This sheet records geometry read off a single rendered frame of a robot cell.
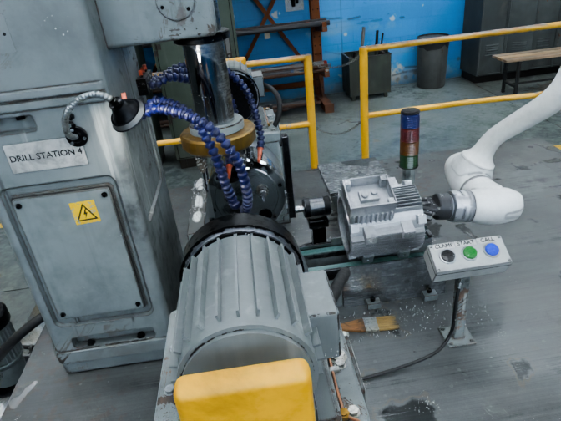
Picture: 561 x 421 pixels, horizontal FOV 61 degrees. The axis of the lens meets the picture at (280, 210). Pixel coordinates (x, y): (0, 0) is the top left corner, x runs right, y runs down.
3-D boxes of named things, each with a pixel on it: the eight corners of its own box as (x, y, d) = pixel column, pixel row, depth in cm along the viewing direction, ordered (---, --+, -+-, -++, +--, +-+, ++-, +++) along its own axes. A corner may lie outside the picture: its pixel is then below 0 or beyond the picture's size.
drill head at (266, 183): (212, 251, 145) (197, 176, 133) (214, 192, 181) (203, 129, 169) (294, 240, 146) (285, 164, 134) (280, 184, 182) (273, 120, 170)
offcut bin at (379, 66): (381, 88, 617) (381, 21, 578) (393, 98, 576) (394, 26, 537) (342, 93, 615) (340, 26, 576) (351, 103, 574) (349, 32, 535)
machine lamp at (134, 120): (52, 169, 85) (27, 99, 79) (70, 147, 95) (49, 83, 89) (154, 155, 85) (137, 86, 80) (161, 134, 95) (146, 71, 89)
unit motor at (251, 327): (214, 614, 62) (135, 388, 42) (217, 406, 91) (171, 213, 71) (407, 580, 64) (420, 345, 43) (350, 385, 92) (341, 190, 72)
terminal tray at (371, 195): (349, 227, 125) (351, 210, 119) (340, 196, 132) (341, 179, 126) (394, 220, 125) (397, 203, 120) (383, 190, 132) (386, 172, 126)
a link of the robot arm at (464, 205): (478, 198, 128) (457, 199, 128) (471, 228, 132) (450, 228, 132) (463, 184, 136) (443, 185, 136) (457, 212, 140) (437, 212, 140)
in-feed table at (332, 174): (331, 222, 176) (330, 193, 170) (319, 190, 200) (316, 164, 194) (395, 213, 177) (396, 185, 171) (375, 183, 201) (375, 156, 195)
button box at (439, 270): (432, 282, 108) (437, 272, 103) (422, 255, 112) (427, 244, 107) (505, 271, 109) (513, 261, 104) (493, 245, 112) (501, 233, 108)
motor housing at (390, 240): (349, 271, 134) (353, 231, 119) (335, 218, 146) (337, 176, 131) (418, 261, 135) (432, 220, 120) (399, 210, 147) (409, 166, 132)
